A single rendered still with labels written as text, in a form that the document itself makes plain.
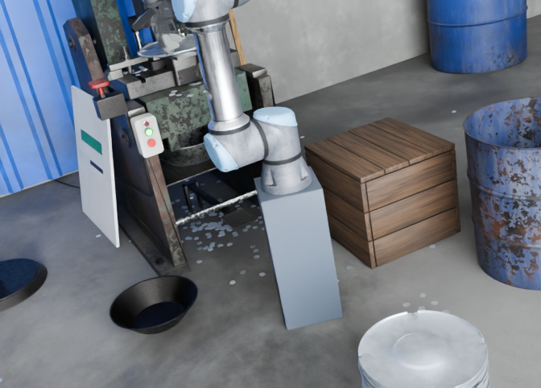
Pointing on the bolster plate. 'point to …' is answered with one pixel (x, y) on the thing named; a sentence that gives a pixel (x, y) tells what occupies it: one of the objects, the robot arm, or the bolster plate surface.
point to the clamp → (122, 65)
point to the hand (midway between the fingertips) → (169, 51)
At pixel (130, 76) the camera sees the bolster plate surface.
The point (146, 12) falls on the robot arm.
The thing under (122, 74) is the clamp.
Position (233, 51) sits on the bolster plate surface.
